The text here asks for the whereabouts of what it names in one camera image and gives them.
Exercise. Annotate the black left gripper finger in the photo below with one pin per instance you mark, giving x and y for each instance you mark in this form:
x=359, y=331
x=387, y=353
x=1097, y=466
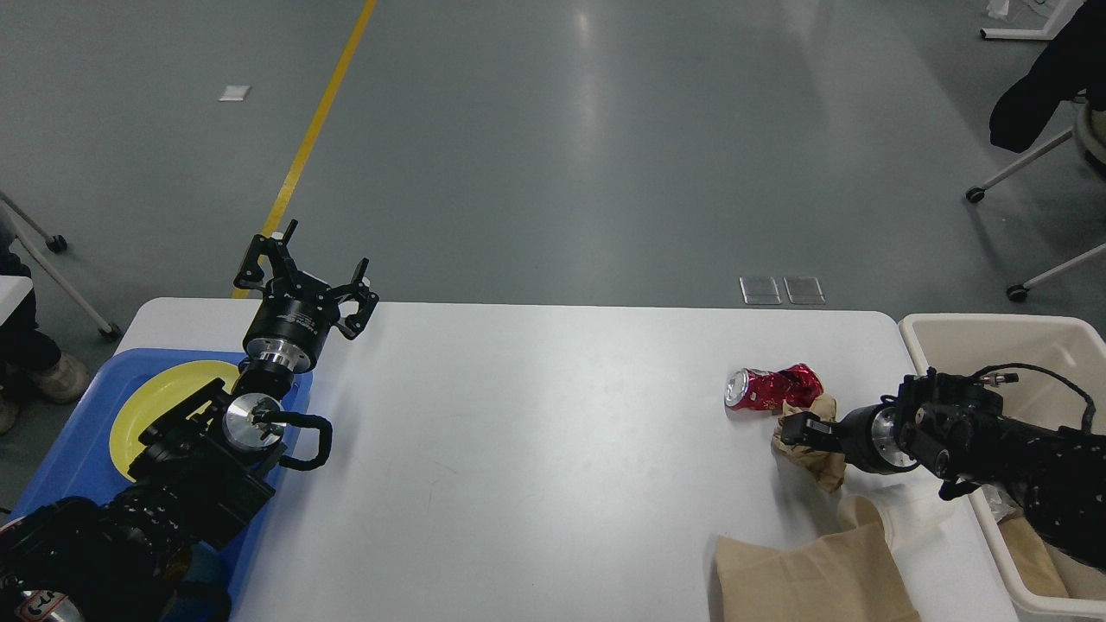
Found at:
x=268, y=267
x=348, y=308

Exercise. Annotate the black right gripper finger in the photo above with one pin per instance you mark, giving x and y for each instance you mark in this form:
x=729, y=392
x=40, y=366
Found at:
x=808, y=440
x=807, y=423

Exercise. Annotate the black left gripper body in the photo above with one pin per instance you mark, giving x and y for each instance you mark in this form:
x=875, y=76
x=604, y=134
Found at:
x=290, y=332

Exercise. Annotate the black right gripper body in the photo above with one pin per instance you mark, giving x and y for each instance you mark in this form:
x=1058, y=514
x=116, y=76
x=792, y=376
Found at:
x=867, y=440

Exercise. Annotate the brown paper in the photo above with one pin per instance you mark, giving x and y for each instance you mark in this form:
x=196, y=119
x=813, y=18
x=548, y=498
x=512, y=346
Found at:
x=1030, y=557
x=827, y=469

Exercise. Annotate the yellow plastic plate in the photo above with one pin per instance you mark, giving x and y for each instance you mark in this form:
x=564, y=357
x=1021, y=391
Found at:
x=153, y=398

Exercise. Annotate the teal mug yellow inside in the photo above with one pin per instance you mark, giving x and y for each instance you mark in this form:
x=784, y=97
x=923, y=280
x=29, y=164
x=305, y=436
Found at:
x=207, y=569

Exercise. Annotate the white paper cup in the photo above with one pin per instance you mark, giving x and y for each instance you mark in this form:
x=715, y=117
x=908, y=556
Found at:
x=905, y=513

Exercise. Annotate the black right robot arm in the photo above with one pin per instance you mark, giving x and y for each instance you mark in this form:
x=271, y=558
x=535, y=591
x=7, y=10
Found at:
x=954, y=427

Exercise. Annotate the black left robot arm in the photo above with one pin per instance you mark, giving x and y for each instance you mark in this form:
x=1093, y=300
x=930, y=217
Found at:
x=201, y=474

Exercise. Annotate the crushed red soda can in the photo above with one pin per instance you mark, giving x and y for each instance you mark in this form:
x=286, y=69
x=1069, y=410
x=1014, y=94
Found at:
x=796, y=385

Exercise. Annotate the right floor outlet cover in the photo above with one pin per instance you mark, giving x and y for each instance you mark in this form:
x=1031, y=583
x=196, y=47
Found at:
x=805, y=291

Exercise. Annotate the floor outlet cover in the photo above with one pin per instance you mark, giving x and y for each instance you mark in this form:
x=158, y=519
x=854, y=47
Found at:
x=805, y=291
x=760, y=291

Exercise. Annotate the brown paper bag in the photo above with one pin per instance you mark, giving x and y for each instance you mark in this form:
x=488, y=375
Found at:
x=849, y=576

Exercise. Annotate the left floor outlet cover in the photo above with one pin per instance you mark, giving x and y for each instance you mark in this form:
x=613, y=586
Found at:
x=760, y=291

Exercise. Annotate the beige plastic bin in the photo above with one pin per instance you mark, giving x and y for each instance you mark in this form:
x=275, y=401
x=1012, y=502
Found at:
x=962, y=343

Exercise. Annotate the brown paper in bin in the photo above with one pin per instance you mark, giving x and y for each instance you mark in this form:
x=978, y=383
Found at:
x=1030, y=557

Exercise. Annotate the person's beige shoe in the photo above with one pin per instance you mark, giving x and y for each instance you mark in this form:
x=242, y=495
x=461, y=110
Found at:
x=64, y=383

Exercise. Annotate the blue plastic tray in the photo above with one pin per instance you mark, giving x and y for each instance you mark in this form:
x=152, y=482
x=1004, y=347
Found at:
x=78, y=463

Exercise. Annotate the white desk base far right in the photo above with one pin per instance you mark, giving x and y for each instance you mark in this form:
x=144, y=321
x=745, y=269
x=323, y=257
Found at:
x=1027, y=20

